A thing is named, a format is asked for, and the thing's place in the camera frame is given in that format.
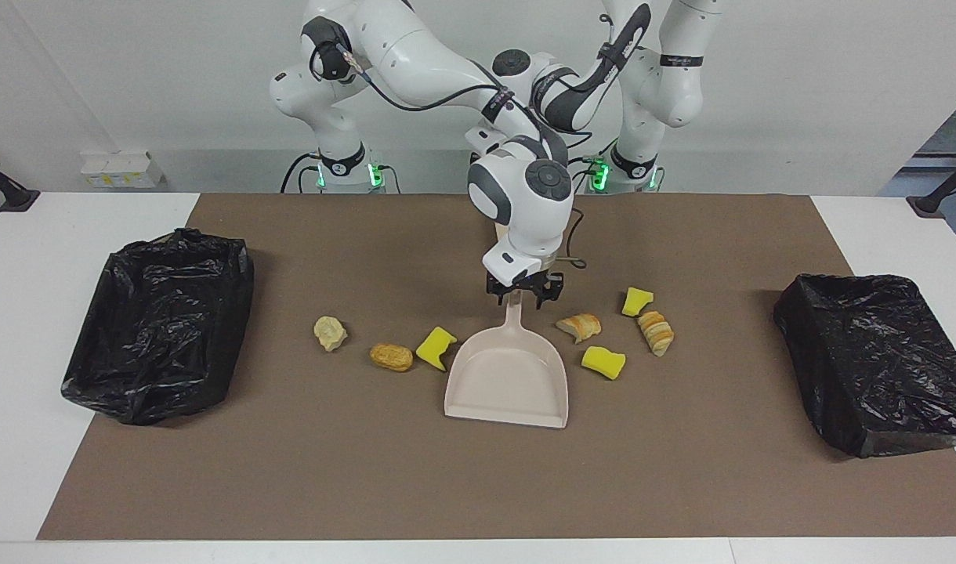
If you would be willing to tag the beige plastic dustpan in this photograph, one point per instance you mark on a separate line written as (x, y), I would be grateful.
(509, 376)

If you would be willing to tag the striped croissant piece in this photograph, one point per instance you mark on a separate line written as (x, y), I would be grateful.
(656, 333)

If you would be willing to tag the yellow sponge piece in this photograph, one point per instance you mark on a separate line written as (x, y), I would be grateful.
(433, 348)
(636, 301)
(603, 362)

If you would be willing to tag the white power strip box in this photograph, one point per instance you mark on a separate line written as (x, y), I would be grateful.
(121, 172)

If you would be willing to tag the black stand foot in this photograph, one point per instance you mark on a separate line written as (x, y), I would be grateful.
(16, 200)
(928, 205)

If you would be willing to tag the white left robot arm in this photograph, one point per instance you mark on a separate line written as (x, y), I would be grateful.
(670, 94)

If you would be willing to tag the brown bread roll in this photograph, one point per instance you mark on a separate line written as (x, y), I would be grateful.
(391, 358)

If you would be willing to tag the orange croissant piece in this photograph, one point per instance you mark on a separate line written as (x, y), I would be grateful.
(580, 326)

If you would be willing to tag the black bag lined bin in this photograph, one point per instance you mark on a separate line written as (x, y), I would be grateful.
(157, 329)
(878, 368)

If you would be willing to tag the brown table mat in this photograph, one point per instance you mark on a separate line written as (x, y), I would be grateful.
(447, 486)

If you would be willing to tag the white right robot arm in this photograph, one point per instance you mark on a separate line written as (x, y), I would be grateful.
(415, 55)

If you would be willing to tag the pale bread chunk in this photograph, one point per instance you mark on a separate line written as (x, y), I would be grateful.
(330, 334)

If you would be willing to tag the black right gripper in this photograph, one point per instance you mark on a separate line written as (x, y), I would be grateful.
(541, 279)

